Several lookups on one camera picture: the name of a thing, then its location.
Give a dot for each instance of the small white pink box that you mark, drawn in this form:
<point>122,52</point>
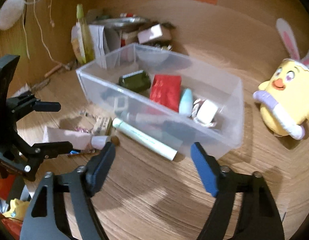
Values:
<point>154,34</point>

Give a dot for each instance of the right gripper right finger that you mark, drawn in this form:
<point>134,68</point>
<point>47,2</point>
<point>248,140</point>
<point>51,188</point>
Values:
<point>218,184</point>

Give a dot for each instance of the red white marker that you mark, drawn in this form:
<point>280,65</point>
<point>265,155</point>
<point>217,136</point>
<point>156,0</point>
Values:
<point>126,15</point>

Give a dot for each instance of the clear plastic storage bin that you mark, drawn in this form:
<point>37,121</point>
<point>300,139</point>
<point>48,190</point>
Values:
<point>223,134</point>

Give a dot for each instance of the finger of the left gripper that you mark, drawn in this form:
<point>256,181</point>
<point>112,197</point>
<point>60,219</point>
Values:
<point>42,104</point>
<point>50,150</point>

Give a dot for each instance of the white tape roll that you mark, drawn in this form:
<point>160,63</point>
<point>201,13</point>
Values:
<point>206,112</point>

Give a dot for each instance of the red foil packet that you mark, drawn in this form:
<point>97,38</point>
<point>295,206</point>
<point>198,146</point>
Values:
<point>165,90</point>

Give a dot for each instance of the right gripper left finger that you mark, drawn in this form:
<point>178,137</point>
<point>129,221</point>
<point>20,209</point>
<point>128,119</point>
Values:
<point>84,183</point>

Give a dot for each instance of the folded white paper leaflet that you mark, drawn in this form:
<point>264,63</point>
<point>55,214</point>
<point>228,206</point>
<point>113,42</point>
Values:
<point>102,42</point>

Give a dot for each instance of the mint green long tube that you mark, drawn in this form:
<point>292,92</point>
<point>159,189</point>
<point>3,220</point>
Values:
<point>147,141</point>

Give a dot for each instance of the pink squeeze tube white cap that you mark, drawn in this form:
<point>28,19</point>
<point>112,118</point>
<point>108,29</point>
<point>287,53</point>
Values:
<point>80,141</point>

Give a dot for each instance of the yellow green spray bottle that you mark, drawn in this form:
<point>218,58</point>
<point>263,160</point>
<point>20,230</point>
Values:
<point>84,36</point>

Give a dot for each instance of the dark green jar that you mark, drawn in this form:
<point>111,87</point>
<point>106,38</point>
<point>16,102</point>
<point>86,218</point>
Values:
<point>138,81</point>

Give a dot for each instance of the yellow chick plush toy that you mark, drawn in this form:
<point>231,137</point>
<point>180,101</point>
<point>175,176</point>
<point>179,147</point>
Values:
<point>284,98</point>

